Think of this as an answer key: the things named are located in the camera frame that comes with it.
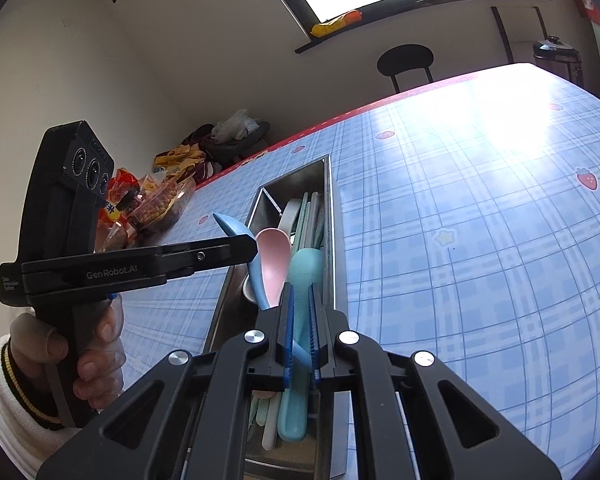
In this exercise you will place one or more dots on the brown food tray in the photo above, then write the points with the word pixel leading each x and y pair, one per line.
pixel 112 237

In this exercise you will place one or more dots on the crumpled white plastic bag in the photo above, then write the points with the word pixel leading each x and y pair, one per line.
pixel 235 127

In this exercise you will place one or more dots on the red snack bag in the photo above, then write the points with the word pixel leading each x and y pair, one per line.
pixel 117 185

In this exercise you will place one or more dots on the black metal folding frame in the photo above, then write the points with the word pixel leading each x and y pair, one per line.
pixel 502 35

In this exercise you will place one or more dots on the black round stool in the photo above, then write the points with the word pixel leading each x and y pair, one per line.
pixel 405 59

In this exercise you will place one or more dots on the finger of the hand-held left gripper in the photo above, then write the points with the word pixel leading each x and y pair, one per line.
pixel 205 255

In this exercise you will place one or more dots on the person's left hand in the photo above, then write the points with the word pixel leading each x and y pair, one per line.
pixel 105 360

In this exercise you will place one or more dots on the teal green spoon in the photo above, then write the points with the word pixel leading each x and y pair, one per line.
pixel 305 270

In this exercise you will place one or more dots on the stainless steel utensil box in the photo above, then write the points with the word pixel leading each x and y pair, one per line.
pixel 336 240

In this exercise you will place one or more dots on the white spoon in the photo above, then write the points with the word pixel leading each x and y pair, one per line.
pixel 290 215

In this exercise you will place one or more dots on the yellow toy on windowsill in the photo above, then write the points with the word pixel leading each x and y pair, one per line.
pixel 335 22

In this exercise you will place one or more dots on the blue plaid tablecloth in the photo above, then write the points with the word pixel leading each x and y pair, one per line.
pixel 455 210

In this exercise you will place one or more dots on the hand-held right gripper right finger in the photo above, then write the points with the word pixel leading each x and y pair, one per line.
pixel 314 335

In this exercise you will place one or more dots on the yellow packets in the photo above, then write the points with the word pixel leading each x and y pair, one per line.
pixel 177 162

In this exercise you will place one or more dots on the dark lidded jar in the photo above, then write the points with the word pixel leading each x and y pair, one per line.
pixel 127 205

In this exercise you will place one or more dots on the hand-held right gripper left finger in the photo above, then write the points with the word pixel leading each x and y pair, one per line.
pixel 289 335

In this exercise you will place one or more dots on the clear peanut tray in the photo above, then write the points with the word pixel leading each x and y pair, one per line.
pixel 162 205

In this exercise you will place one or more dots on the blue spoon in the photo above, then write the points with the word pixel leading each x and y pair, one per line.
pixel 232 225

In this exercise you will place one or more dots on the pink spoon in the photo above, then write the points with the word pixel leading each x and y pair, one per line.
pixel 275 260

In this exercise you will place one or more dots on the steel pressure cooker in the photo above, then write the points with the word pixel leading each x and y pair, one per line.
pixel 557 57

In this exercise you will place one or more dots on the dark window sill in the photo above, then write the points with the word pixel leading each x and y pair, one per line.
pixel 430 12

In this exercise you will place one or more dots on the blue chopstick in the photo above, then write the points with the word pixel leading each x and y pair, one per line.
pixel 322 230

